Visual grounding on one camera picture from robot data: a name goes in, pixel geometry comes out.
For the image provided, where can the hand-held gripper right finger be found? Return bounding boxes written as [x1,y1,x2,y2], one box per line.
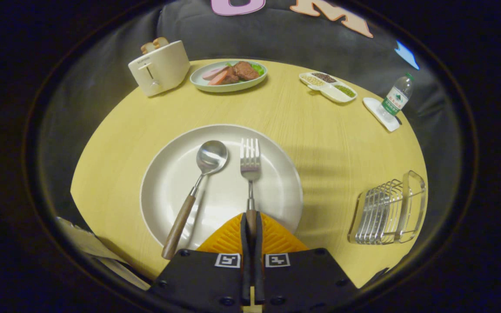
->
[253,211,360,313]

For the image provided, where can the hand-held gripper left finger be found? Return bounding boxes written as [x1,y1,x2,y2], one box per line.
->
[146,212,252,313]

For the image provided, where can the wooden handled metal fork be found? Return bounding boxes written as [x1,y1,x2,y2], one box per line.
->
[240,138,261,237]

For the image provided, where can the wooden handled metal spoon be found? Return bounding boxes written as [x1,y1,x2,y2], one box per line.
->
[161,140,228,260]

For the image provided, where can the large white round plate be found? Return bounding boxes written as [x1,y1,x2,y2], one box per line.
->
[140,124,303,250]

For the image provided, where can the clear acrylic cutlery rack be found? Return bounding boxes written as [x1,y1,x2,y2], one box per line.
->
[348,170,427,245]

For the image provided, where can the pale green food plate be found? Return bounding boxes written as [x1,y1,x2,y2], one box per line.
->
[190,60,268,93]

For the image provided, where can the pink ham slice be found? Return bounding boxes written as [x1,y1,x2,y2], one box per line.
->
[202,65,229,81]
[208,70,230,86]

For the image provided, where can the white divided dish with beans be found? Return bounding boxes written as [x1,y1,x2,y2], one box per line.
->
[299,71,358,103]

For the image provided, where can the brown cooked meat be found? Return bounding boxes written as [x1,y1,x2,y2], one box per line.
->
[222,61,260,84]

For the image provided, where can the white square coaster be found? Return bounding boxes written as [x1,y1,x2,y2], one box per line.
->
[362,97,401,132]

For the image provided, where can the cream toaster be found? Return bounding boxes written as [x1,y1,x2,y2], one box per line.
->
[128,40,190,97]

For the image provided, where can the clear water bottle green cap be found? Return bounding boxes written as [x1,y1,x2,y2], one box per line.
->
[380,73,415,117]

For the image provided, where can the black backdrop cloth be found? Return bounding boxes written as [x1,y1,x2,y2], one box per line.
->
[37,0,466,270]

